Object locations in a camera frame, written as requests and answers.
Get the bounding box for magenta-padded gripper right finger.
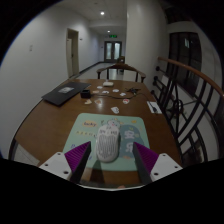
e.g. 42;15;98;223
132;141;184;186

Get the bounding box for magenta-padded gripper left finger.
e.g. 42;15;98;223
39;140;93;185

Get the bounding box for white perforated computer mouse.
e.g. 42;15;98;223
95;124;121;163

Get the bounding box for pale green printed mouse pad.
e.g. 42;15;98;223
62;112;151;173

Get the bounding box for white paper sheet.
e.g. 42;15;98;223
146;100;163;115

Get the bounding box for black closed laptop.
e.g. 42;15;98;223
41;81;92;107

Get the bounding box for curved wooden chair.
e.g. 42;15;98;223
96;62;147;84

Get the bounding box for open side doorway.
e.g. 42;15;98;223
65;28;81;79

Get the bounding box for dark glass window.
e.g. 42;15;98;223
167;31;203;82

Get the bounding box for dark wooden corridor chair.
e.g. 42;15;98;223
116;55;127;65

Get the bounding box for glass double door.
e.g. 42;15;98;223
103;40;123;63

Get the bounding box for black cable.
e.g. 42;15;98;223
99;86;148;101

